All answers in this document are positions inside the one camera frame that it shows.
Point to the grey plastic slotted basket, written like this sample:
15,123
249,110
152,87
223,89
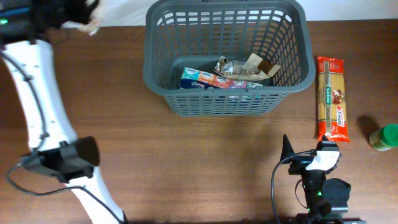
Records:
196,33

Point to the green lid spice jar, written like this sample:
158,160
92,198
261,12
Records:
385,138

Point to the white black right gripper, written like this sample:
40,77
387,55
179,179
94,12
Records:
300,162

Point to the blue tissue multipack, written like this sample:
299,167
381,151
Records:
192,78

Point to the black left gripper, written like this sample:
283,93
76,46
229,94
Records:
87,9

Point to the red spaghetti packet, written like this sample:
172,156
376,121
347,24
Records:
332,114

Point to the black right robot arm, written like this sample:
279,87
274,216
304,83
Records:
326,199

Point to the brown clear snack bag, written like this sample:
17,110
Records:
254,68

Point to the beige food bag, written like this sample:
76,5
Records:
96,19

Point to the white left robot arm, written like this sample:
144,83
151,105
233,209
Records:
55,149

